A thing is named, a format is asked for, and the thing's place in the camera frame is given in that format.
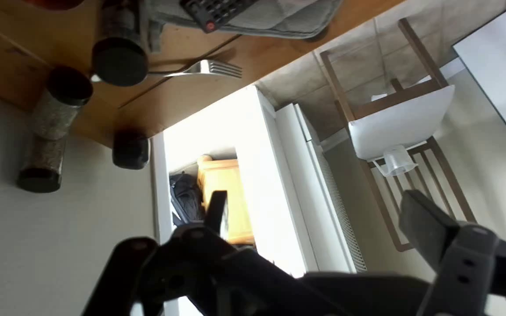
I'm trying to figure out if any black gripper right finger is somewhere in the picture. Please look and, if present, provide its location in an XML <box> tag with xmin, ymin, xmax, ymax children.
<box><xmin>397</xmin><ymin>190</ymin><xmax>506</xmax><ymax>316</ymax></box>

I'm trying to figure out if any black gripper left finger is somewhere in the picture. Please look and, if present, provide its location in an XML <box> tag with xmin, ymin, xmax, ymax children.
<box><xmin>81</xmin><ymin>190</ymin><xmax>337</xmax><ymax>316</ymax></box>

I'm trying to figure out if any glass spice jar black lid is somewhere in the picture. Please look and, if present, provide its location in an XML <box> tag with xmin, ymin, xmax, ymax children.
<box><xmin>16</xmin><ymin>65</ymin><xmax>95</xmax><ymax>195</ymax></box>
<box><xmin>91</xmin><ymin>0</ymin><xmax>151</xmax><ymax>88</ymax></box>

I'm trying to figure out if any dark jar with black lid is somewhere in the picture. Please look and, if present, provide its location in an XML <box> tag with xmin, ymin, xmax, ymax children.
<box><xmin>110</xmin><ymin>128</ymin><xmax>151</xmax><ymax>172</ymax></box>

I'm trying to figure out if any light wooden box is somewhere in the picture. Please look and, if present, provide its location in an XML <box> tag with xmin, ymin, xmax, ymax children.
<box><xmin>197</xmin><ymin>155</ymin><xmax>256</xmax><ymax>246</ymax></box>

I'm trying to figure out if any black bag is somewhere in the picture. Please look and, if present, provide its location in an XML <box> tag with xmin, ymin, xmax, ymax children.
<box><xmin>168</xmin><ymin>172</ymin><xmax>207</xmax><ymax>229</ymax></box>

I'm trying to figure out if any wooden chair white seat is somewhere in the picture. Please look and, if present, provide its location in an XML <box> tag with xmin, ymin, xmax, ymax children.
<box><xmin>316</xmin><ymin>16</ymin><xmax>479</xmax><ymax>253</ymax></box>

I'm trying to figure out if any silver metal fork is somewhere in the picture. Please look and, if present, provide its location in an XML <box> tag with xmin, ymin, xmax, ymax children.
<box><xmin>91</xmin><ymin>58</ymin><xmax>244</xmax><ymax>85</ymax></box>

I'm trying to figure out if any white flat panel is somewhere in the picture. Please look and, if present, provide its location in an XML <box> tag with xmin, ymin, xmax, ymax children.
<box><xmin>451</xmin><ymin>0</ymin><xmax>506</xmax><ymax>164</ymax></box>

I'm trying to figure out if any black remote control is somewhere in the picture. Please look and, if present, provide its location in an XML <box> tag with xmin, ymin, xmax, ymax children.
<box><xmin>179</xmin><ymin>0</ymin><xmax>262</xmax><ymax>34</ymax></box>

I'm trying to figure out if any grey quilted pot holder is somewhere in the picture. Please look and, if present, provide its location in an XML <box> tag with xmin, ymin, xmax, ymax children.
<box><xmin>142</xmin><ymin>0</ymin><xmax>346</xmax><ymax>42</ymax></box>

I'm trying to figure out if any white door frame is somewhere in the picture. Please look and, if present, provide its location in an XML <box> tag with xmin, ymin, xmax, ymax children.
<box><xmin>149</xmin><ymin>86</ymin><xmax>367</xmax><ymax>278</ymax></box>

